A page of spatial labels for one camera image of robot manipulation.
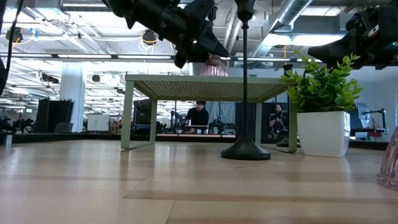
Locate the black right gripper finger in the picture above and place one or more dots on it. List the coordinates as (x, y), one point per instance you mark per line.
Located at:
(329, 51)

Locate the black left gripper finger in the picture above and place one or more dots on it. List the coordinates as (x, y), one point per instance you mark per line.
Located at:
(189, 57)
(211, 45)

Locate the pink ribbed glass candle holder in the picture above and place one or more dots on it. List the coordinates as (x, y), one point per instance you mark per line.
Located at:
(390, 161)
(214, 67)

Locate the tall black candlestick holder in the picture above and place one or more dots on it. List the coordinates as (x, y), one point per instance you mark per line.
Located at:
(287, 66)
(245, 93)

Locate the green perforated metal shelf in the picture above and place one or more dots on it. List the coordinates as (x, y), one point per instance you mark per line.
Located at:
(205, 81)

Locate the black ceiling device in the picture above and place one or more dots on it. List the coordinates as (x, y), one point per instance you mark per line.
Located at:
(14, 33)
(150, 36)

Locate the green artificial plant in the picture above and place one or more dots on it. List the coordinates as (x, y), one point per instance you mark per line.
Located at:
(323, 84)

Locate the person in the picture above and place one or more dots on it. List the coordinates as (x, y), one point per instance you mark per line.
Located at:
(277, 119)
(199, 116)

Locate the white plant pot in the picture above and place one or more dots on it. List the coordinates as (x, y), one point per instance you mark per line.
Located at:
(323, 133)

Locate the white cabinet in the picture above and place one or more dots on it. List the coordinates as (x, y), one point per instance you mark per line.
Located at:
(98, 123)

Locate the white pillar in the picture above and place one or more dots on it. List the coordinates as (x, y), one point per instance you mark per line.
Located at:
(72, 93)

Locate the black cabinet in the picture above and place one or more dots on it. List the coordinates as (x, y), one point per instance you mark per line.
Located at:
(54, 115)

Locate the silver spiral ceiling duct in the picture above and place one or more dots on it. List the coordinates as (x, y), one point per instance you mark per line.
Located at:
(280, 25)

